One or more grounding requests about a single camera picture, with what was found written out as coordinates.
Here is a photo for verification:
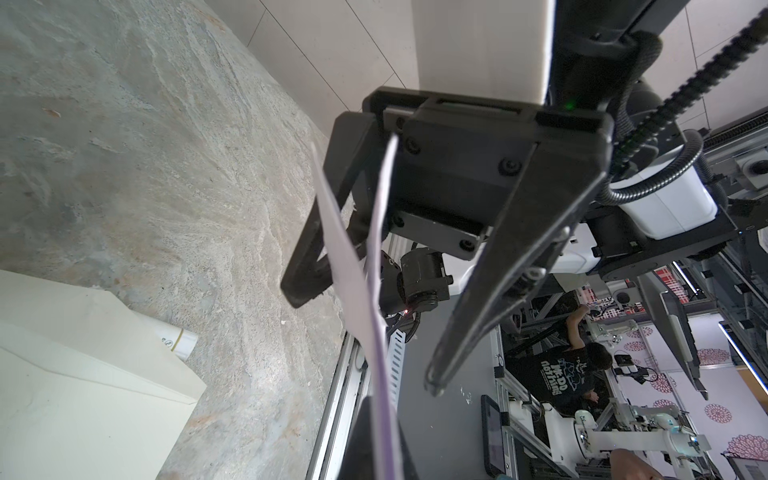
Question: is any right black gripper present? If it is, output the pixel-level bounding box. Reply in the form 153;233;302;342
280;0;739;397

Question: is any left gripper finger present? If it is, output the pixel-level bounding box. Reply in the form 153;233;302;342
337;395;421;480

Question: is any purple envelope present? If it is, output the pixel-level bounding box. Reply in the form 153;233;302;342
312;134;404;479

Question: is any white glue stick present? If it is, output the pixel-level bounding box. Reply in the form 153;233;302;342
134;312;199;361

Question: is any cream envelope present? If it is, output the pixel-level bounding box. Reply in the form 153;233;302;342
1;271;206;479

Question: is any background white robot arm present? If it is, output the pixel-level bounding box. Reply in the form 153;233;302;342
543;402;711;479

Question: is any person in black shirt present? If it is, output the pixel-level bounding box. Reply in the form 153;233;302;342
505;305;613;407

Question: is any aluminium rail frame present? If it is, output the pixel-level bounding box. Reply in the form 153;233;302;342
305;331;371;480

